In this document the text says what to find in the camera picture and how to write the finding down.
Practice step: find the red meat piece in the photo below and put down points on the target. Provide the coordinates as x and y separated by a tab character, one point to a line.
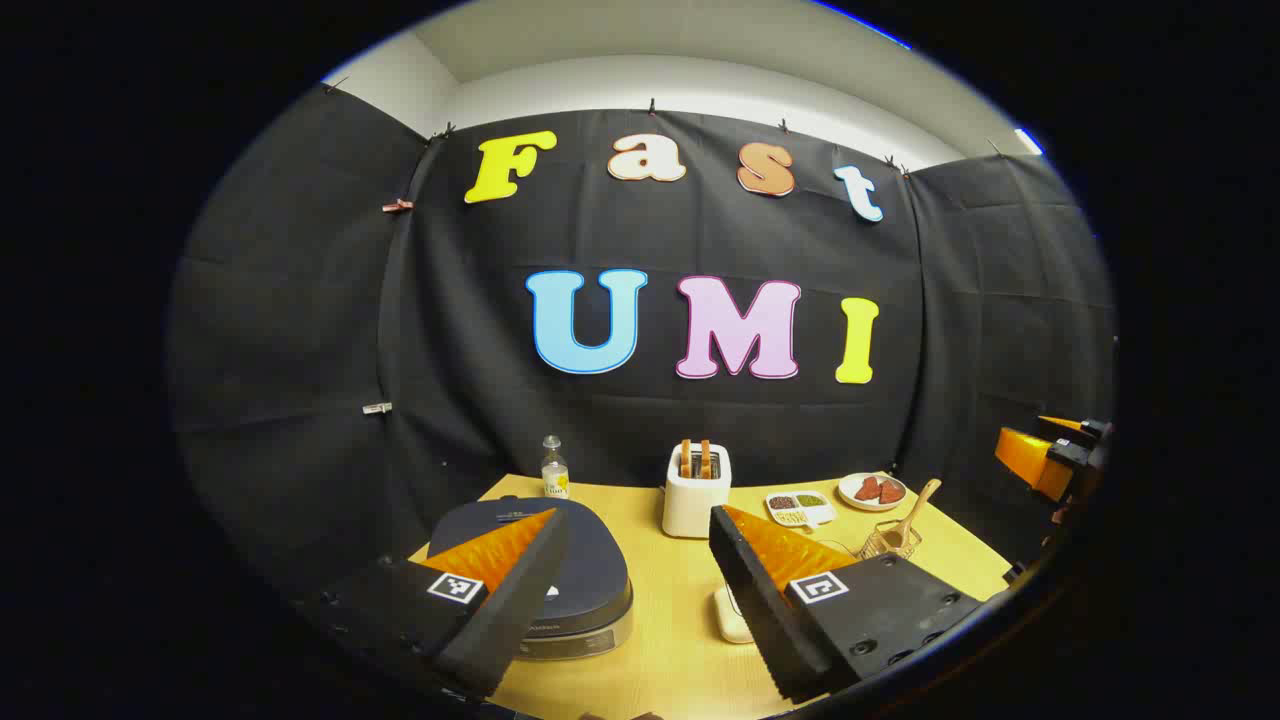
892	492
867	490

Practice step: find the heap of pale soybeans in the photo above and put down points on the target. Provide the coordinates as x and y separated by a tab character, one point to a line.
791	517

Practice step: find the wooden spoon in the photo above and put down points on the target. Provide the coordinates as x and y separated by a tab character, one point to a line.
920	505

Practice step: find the toast bread slice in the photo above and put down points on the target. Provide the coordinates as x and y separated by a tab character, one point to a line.
705	460
686	460

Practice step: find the white toaster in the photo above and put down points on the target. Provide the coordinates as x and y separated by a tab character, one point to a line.
690	510

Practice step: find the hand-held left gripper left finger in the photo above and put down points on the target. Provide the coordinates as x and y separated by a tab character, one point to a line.
520	610

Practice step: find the small glass bottle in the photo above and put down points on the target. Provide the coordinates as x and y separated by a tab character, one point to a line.
555	480

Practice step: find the round white plate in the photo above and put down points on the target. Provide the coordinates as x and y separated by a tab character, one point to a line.
848	497

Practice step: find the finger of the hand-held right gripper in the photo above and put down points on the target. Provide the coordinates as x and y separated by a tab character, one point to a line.
1030	460
1062	424

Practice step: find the white divided dish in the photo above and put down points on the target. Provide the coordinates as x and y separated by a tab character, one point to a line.
822	515

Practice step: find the dark blue rice cooker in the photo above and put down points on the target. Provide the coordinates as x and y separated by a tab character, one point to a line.
600	560

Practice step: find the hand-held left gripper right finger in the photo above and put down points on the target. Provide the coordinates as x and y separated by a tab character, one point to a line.
760	620

